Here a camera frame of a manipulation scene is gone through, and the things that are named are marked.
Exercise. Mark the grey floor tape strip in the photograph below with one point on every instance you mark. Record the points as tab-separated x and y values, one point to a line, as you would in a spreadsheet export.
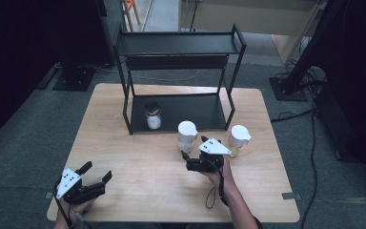
290	196
48	195

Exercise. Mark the black metal shelf rack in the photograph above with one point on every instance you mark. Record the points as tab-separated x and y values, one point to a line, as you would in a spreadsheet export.
178	44

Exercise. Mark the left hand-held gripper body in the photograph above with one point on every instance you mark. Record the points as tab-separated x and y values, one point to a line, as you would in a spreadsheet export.
71	187

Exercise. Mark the black stand with slanted post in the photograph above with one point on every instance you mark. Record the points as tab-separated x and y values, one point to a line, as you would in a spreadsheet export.
287	89

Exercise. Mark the person's left hand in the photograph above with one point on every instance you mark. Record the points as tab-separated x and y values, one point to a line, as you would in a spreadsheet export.
76	211

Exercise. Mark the glass jar with black lid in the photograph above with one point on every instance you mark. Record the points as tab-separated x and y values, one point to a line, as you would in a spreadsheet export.
153	116

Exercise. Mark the black wristband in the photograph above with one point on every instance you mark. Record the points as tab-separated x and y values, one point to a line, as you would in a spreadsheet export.
259	223

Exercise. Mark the dark grey panel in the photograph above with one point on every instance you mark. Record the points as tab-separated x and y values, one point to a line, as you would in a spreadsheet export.
107	31

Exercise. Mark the black stand with square base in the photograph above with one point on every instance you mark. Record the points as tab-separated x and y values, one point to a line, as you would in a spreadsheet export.
73	78

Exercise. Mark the light wooden frame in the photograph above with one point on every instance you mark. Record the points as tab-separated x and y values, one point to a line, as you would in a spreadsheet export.
130	9

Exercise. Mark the white-lidded jar of white powder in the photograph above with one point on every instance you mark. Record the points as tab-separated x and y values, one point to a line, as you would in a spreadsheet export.
187	132

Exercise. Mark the beige counter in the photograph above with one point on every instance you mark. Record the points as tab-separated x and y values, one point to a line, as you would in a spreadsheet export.
251	17

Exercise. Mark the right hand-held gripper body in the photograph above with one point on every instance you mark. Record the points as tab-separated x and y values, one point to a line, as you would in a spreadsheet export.
211	157

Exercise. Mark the white-lidded jar of yellow powder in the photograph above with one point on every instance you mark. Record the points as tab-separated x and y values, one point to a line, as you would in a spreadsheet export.
238	135

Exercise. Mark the person's right hand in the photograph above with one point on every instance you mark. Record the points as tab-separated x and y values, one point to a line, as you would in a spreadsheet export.
228	179

